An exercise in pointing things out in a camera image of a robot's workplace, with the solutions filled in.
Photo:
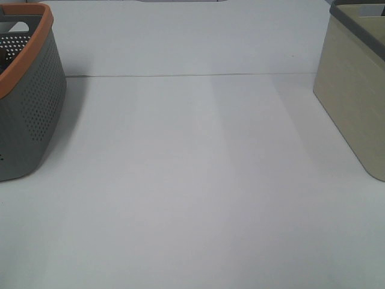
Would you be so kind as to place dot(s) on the beige basket grey rim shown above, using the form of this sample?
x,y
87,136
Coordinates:
x,y
349,82

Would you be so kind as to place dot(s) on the grey perforated basket orange rim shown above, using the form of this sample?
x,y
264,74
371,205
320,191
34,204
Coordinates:
x,y
33,88

